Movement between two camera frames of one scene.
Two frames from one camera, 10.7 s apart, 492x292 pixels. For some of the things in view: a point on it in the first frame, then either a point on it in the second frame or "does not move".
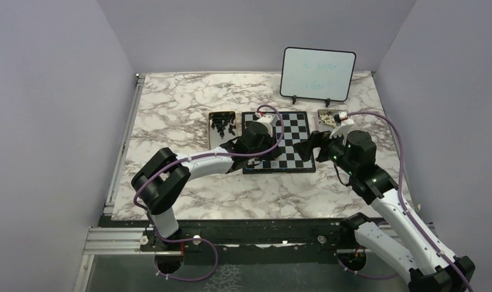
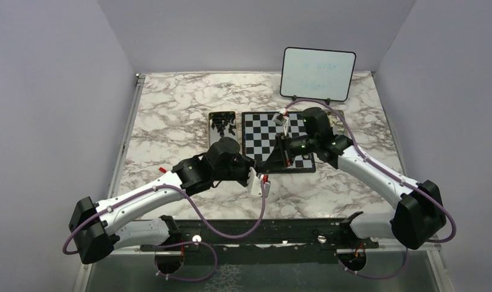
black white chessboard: x=296 y=126 does not move
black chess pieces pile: x=219 y=120 does not move
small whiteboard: x=322 y=75 does not move
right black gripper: x=317 y=139 -> x=282 y=157
